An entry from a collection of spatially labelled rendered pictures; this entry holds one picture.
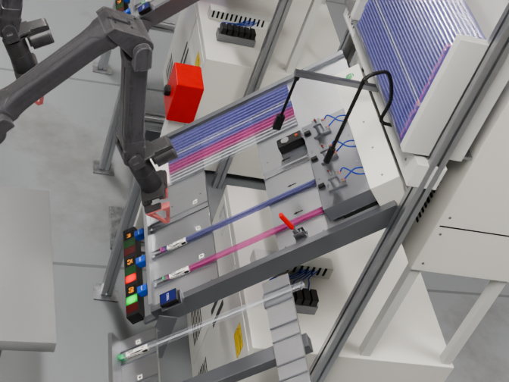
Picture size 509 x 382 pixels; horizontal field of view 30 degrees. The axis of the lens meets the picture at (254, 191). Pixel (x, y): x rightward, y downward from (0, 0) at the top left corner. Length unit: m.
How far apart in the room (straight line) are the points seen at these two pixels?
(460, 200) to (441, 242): 0.15
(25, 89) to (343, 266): 1.37
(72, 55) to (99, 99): 2.39
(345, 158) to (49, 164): 1.81
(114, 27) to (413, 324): 1.46
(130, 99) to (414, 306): 1.29
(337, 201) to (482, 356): 1.76
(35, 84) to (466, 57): 0.94
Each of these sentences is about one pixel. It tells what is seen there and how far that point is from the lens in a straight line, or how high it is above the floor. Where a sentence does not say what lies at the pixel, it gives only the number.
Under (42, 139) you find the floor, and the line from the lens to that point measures 4.16.
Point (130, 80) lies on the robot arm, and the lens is 2.19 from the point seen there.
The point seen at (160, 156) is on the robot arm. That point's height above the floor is 1.10.
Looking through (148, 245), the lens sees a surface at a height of 0.73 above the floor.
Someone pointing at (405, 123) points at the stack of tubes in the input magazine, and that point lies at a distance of 2.31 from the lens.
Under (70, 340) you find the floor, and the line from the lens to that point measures 3.40.
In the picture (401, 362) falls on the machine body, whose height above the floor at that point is 0.62.
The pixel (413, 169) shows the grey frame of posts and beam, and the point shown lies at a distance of 2.30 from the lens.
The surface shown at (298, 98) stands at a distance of 2.87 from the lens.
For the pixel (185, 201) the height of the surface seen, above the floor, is 0.80.
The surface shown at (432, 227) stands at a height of 1.15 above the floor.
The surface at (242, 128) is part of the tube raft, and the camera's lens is 2.87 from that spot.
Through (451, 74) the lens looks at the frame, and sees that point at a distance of 2.17.
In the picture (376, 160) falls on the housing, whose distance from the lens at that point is 2.44.
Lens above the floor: 2.59
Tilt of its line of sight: 38 degrees down
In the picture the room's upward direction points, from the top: 22 degrees clockwise
